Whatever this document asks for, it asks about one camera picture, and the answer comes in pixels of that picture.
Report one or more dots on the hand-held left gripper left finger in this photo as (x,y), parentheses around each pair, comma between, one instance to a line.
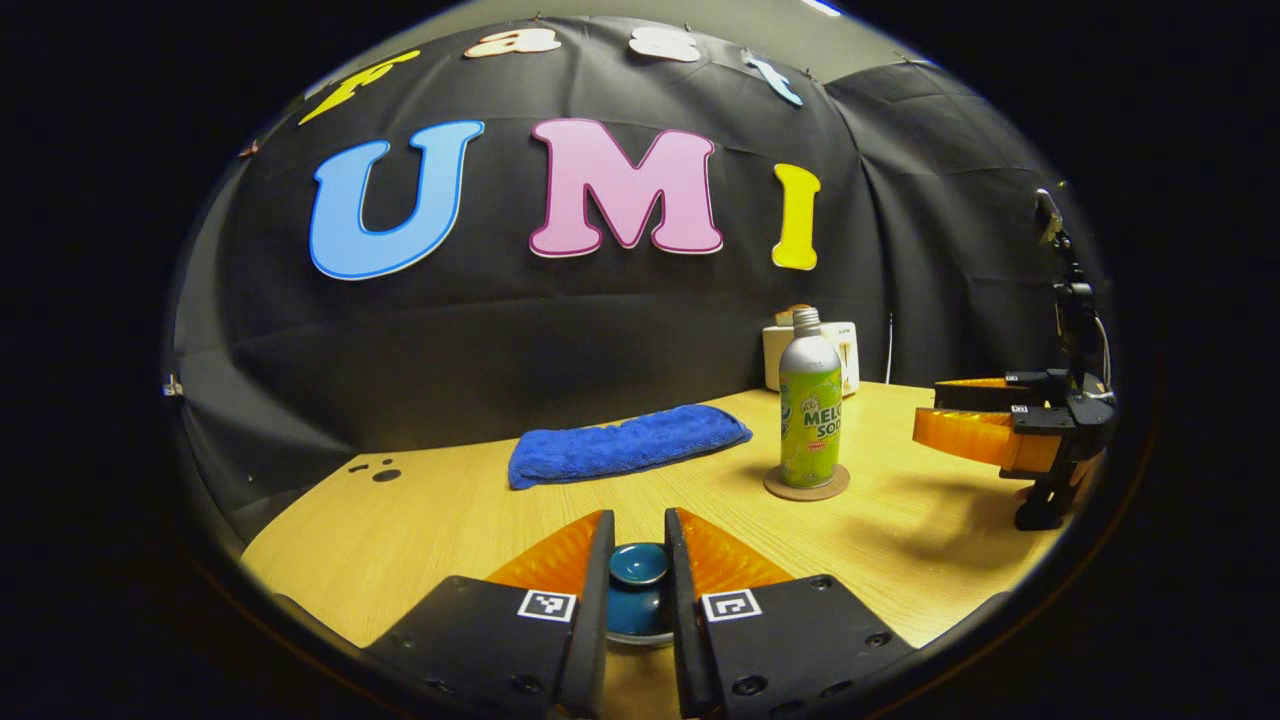
(595,620)

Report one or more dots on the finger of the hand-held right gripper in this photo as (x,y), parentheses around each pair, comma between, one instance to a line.
(980,397)
(965,435)

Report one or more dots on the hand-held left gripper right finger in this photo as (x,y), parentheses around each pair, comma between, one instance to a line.
(683,620)

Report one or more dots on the teal teacup lid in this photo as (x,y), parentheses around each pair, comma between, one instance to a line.
(638,565)

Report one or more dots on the silver green label water bottle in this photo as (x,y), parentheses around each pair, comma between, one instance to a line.
(810,420)

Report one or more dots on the round brown cork coaster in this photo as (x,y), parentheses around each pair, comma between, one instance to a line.
(775,485)

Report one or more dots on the white toaster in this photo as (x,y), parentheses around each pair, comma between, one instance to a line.
(850,355)

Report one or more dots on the blue towel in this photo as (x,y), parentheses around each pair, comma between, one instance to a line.
(620,445)

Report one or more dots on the toasted bread slice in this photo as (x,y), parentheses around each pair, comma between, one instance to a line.
(784,315)

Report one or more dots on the black backdrop cloth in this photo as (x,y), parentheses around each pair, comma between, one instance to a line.
(500,330)

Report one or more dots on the white cloth clip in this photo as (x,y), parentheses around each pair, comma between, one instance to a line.
(173,386)

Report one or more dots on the orange cloth clip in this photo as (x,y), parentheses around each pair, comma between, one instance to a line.
(248,150)

